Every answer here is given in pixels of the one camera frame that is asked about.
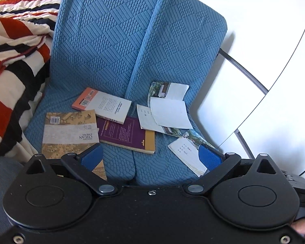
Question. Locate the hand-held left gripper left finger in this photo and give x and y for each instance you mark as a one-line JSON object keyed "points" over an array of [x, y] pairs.
{"points": [[91, 156]]}

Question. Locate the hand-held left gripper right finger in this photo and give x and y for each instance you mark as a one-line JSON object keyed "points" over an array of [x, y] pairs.
{"points": [[209, 157]]}

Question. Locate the purple book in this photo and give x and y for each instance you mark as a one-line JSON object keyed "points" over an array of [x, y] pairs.
{"points": [[127, 134]]}

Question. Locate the orange and white book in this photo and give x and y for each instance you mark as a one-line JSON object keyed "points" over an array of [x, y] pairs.
{"points": [[109, 106]]}

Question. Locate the tan patterned book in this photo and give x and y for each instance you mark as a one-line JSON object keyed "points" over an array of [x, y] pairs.
{"points": [[66, 137]]}

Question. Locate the blue textured seat cushion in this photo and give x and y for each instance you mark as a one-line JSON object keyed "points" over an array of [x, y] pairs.
{"points": [[96, 43], [180, 43]]}

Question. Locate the red black cream striped blanket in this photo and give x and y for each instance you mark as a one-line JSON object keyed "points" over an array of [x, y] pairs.
{"points": [[12, 56]]}

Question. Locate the grey metal chair frame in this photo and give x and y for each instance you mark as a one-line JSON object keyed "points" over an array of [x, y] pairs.
{"points": [[244, 70]]}

